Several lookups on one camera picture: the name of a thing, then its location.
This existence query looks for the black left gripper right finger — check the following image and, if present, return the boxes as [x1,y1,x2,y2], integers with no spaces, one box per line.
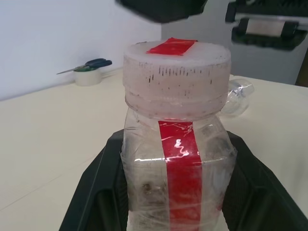
[222,131,306,231]

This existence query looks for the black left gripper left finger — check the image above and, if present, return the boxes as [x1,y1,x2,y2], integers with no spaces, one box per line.
[59,131,129,231]

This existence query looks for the clear plastic bottle red tape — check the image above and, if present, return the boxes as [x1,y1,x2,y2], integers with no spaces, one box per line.
[119,112,239,231]

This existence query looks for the white bottle cap red tape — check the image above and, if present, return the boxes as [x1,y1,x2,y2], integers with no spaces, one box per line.
[122,37,233,120]

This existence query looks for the clear wine glass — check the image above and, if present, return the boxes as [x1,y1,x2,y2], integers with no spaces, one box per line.
[220,80,255,118]

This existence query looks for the white tape roll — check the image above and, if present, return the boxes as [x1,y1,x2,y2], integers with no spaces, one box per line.
[73,66,102,87]

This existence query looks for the blue handled scissors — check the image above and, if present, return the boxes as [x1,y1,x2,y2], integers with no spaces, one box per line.
[56,59,113,75]

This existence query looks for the black case silver handle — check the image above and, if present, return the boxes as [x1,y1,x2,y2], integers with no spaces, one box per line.
[225,0,308,51]

